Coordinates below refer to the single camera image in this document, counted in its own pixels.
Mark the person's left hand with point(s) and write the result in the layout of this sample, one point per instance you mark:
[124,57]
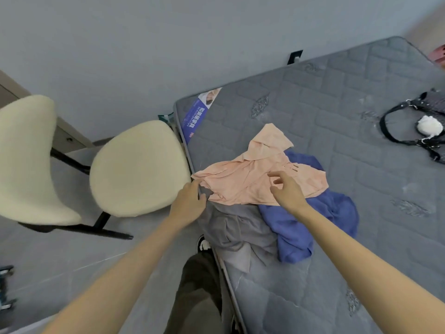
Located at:
[187,206]

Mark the black wheeled stand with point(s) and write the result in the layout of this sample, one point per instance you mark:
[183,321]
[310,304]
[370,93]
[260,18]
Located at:
[6,286]

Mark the blue garment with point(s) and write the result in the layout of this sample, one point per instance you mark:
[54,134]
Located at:
[302,233]

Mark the person's right thumb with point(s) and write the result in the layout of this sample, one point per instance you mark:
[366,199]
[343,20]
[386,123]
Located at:
[275,193]

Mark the person's right hand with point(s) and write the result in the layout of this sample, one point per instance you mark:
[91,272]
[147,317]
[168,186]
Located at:
[290,193]

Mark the person's left forearm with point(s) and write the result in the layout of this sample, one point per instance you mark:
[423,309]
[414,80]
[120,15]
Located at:
[132,274]

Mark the cream chair with black frame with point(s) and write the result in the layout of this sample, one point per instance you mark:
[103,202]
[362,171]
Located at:
[139,170]

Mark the blue mattress label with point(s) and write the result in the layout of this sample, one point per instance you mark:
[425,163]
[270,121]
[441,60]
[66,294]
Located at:
[198,113]

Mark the white fluffy pom-pom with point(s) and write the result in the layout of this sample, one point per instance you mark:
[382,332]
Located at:
[429,125]

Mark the black and white shoe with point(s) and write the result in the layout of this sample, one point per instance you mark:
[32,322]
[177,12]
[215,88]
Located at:
[204,244]

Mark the grey garment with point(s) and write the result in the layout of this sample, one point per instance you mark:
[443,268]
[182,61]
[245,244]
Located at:
[233,229]

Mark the peach shirt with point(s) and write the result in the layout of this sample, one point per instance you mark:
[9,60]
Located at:
[250,177]

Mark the dark olive trousers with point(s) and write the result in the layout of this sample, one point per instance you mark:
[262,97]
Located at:
[198,295]

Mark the grey quilted mattress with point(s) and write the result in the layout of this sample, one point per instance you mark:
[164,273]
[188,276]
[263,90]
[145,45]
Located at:
[365,111]

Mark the person's right forearm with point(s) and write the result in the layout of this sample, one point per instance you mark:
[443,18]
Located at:
[365,271]

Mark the person's left thumb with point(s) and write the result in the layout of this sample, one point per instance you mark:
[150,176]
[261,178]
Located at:
[202,201]

